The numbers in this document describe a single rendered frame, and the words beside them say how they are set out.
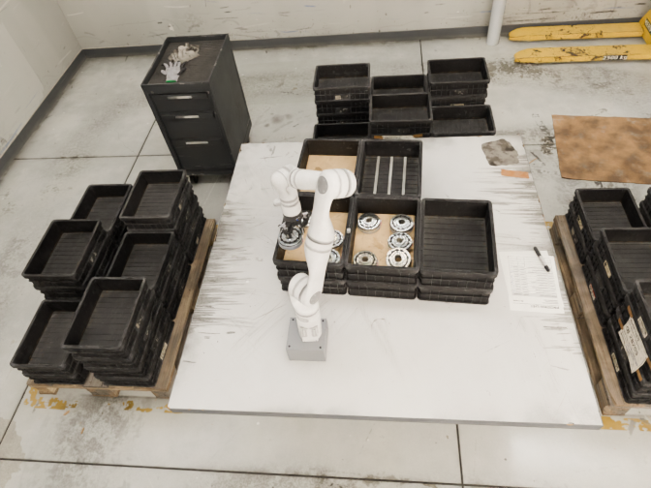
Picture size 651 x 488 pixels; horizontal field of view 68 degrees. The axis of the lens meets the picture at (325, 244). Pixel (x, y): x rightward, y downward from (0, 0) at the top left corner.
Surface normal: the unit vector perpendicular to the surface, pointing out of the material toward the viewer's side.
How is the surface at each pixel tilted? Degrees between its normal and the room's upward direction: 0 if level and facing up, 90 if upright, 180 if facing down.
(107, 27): 90
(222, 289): 0
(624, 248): 0
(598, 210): 0
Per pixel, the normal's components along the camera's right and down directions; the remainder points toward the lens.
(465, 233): -0.10, -0.63
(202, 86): -0.07, 0.78
